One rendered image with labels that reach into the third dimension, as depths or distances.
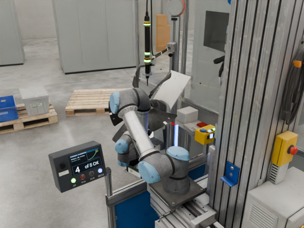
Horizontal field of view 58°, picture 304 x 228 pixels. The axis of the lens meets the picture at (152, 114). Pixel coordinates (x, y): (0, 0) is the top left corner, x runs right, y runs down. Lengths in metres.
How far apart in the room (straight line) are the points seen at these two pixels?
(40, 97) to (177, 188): 3.60
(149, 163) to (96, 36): 6.37
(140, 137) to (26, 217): 1.94
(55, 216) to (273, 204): 2.23
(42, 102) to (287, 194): 4.09
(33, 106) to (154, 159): 3.66
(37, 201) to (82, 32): 5.07
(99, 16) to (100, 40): 0.59
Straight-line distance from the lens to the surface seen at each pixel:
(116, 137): 2.15
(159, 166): 1.34
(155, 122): 1.95
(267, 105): 1.13
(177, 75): 2.41
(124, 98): 1.48
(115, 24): 7.60
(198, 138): 2.06
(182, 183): 1.47
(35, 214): 3.10
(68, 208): 3.06
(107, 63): 7.71
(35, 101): 4.78
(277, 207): 1.25
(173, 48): 2.52
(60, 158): 1.46
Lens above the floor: 2.01
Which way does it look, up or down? 24 degrees down
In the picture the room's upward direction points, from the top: straight up
